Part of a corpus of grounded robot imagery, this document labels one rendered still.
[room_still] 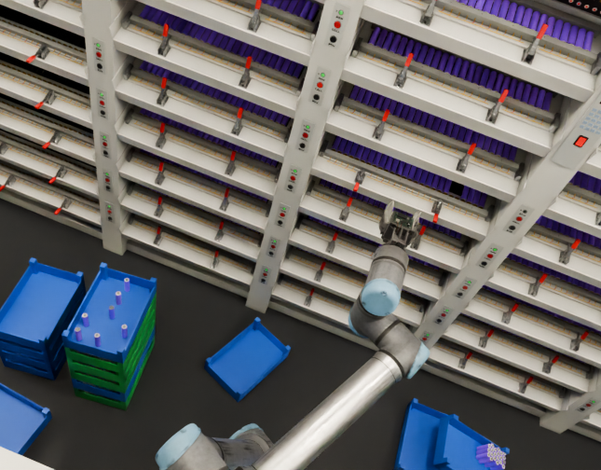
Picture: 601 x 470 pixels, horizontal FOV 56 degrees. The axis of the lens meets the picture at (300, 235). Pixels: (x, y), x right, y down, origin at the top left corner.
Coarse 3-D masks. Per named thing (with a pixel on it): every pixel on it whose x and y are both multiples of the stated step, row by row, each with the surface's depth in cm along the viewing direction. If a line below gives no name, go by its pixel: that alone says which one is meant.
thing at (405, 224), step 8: (392, 216) 152; (400, 216) 152; (408, 216) 153; (392, 224) 150; (400, 224) 151; (408, 224) 150; (416, 224) 152; (384, 232) 156; (392, 232) 151; (400, 232) 149; (408, 232) 151; (384, 240) 155; (392, 240) 146; (400, 240) 146; (408, 240) 152
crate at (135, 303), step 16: (112, 272) 202; (96, 288) 200; (112, 288) 202; (144, 288) 204; (96, 304) 196; (112, 304) 198; (128, 304) 199; (144, 304) 200; (80, 320) 192; (96, 320) 193; (112, 320) 194; (128, 320) 195; (64, 336) 179; (112, 336) 190; (128, 336) 192; (96, 352) 184; (112, 352) 182; (128, 352) 188
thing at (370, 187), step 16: (320, 144) 183; (320, 160) 186; (320, 176) 188; (336, 176) 184; (352, 176) 185; (368, 176) 186; (400, 176) 187; (368, 192) 185; (384, 192) 184; (400, 192) 185; (448, 192) 187; (400, 208) 187; (416, 208) 183; (496, 208) 183; (448, 224) 184; (464, 224) 183; (480, 224) 183; (480, 240) 186
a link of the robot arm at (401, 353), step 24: (384, 336) 144; (408, 336) 143; (384, 360) 139; (408, 360) 140; (360, 384) 136; (384, 384) 137; (336, 408) 132; (360, 408) 134; (288, 432) 131; (312, 432) 129; (336, 432) 131; (264, 456) 127; (288, 456) 126; (312, 456) 128
